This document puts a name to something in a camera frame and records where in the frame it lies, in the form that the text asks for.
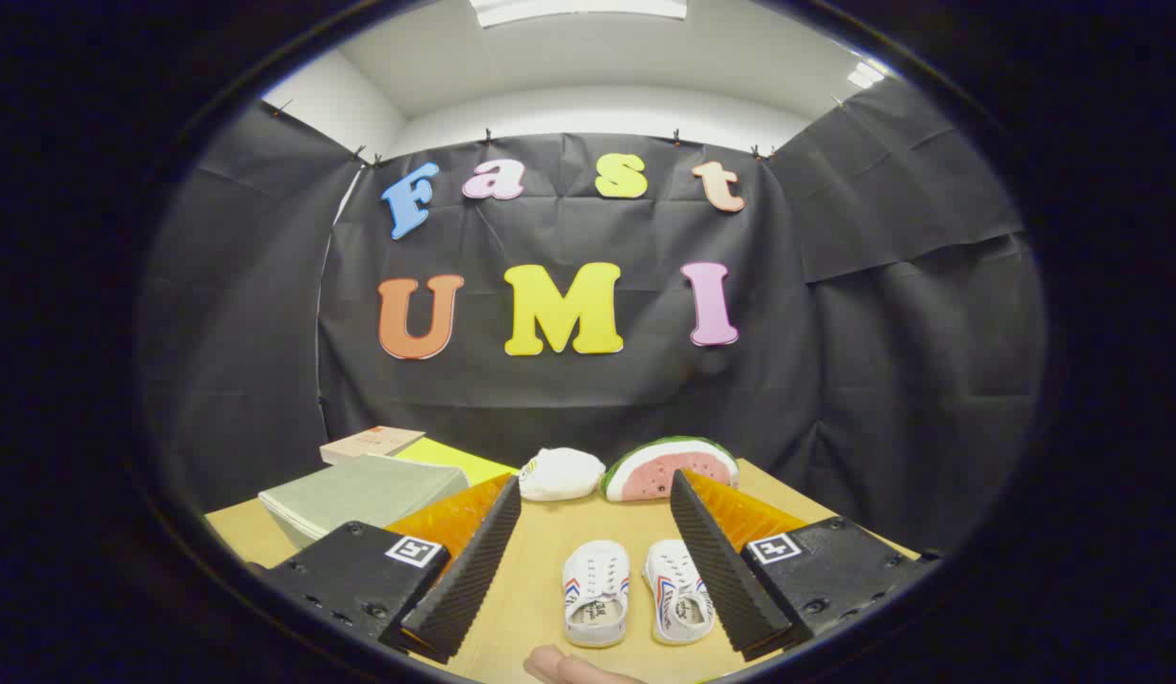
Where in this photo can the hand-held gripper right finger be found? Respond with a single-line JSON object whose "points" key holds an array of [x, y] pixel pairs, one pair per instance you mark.
{"points": [[721, 570]]}

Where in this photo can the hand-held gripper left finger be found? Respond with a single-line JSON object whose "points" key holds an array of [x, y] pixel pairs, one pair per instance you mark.
{"points": [[474, 570]]}

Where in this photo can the white canvas shoe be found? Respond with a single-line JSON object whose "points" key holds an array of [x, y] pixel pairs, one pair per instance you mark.
{"points": [[597, 589], [678, 594]]}

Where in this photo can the beige fabric storage box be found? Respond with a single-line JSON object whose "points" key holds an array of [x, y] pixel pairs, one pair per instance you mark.
{"points": [[360, 494]]}

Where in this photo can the yellow folder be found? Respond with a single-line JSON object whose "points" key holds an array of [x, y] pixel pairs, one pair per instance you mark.
{"points": [[460, 461]]}

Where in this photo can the watermelon slice plush toy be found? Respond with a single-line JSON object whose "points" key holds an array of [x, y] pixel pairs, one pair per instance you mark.
{"points": [[664, 470]]}

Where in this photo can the white plush toy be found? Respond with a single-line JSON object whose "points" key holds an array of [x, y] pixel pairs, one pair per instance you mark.
{"points": [[561, 473]]}

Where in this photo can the beige paperback book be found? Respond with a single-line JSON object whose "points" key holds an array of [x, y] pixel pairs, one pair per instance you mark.
{"points": [[369, 444]]}

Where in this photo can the ceiling light panel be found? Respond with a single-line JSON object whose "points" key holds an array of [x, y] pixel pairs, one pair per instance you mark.
{"points": [[866, 74], [578, 9]]}

